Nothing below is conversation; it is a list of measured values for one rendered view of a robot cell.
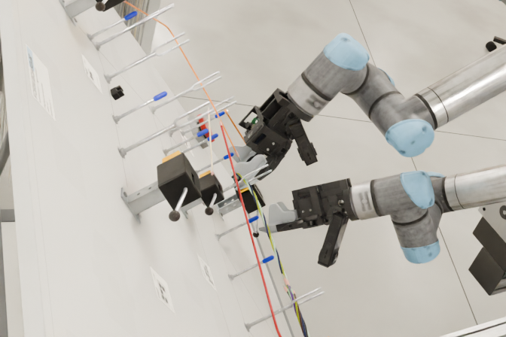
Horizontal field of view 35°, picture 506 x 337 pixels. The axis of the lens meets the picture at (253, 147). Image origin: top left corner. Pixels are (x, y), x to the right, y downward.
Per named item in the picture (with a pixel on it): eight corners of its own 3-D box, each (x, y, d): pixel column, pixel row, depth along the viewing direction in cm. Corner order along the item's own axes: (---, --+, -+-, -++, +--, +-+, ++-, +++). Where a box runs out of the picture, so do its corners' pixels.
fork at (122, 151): (123, 152, 110) (213, 105, 109) (125, 161, 109) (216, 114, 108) (116, 144, 109) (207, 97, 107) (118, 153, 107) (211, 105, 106)
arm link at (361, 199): (383, 214, 161) (375, 219, 153) (361, 219, 163) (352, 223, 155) (375, 178, 161) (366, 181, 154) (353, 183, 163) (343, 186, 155)
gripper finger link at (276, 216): (254, 207, 167) (295, 198, 163) (260, 235, 166) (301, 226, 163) (249, 208, 164) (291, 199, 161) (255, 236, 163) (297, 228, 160)
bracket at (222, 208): (223, 221, 159) (245, 210, 158) (217, 214, 157) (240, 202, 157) (219, 206, 162) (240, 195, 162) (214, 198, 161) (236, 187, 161)
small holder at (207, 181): (174, 216, 121) (216, 195, 120) (172, 187, 129) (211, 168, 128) (188, 238, 123) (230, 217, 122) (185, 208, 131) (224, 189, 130)
